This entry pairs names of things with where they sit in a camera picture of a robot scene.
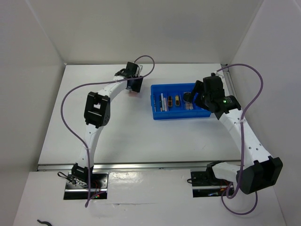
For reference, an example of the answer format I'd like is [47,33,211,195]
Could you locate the black round powder jar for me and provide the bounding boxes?
[183,92,193,103]

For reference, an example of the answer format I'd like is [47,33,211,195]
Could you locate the aluminium rail front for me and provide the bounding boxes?
[37,161,245,171]

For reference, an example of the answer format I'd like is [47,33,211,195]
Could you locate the aluminium rail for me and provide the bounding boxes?
[37,161,245,171]
[223,68,236,96]

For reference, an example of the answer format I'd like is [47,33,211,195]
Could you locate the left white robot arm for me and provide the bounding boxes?
[71,62,143,188]

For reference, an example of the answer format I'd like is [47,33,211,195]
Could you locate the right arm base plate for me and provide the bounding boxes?
[187,171,230,198]

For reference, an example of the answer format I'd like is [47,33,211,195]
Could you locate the blue plastic organizer bin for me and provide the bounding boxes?
[150,83,211,120]

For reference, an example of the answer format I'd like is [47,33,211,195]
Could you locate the brown eyeshadow palette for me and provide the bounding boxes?
[185,103,194,110]

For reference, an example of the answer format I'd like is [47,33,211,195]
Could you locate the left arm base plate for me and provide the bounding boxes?
[58,169,109,200]

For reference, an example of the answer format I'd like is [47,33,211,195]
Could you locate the pink slim makeup tube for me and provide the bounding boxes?
[164,97,168,112]

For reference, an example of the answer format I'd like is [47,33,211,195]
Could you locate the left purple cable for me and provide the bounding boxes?
[61,55,155,208]

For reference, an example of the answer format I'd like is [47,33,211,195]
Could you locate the aluminium rail right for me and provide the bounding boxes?
[223,68,236,96]

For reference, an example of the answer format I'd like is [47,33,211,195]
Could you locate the white blue makeup pen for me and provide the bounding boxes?
[160,93,165,112]

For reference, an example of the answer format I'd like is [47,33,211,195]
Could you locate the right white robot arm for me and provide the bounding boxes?
[185,75,283,194]

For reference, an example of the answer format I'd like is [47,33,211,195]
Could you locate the black gold lipstick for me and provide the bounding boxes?
[174,95,181,107]
[167,96,173,107]

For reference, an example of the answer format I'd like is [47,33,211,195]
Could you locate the purple cable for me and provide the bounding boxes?
[216,64,263,215]
[61,55,155,208]

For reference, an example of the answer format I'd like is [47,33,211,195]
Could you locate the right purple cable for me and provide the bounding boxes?
[216,64,263,215]

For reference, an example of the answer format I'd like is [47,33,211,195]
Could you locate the black hook bottom left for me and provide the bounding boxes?
[37,219,52,226]

